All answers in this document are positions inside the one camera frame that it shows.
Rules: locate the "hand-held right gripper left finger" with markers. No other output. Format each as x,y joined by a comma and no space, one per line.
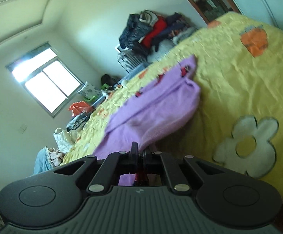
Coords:
134,158

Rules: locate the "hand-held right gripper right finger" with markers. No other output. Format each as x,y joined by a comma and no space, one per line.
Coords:
148,160

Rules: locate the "purple sweater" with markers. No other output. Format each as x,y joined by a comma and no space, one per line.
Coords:
156,102

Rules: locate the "stack of folded clothes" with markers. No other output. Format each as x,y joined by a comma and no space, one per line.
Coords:
184,35

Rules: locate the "black white zigzag cloth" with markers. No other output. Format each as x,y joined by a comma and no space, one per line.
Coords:
78,123

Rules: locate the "green plastic stool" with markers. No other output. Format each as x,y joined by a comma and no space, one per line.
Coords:
92,98

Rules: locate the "white plastic bag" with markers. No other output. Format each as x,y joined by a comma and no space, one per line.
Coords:
63,140

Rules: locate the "orange plastic bag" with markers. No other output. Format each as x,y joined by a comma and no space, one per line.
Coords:
80,108

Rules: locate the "floral pillow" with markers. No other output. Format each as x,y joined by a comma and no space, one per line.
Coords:
89,90

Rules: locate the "dark brown plush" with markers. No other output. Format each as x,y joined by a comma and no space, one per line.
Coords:
108,80

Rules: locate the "light blue cloth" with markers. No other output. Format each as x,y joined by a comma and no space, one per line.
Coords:
41,162

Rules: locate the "yellow carrot print quilt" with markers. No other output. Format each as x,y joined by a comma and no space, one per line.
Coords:
229,82

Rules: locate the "window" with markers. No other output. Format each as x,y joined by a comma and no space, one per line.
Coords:
46,82

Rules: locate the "red folded garment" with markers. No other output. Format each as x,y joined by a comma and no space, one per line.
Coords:
156,33

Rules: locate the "dark navy clothing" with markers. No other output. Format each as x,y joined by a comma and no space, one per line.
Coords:
176,23

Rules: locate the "white tote bag black trim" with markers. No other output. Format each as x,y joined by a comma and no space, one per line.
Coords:
147,17

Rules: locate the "white frame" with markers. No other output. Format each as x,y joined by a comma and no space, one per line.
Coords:
118,48

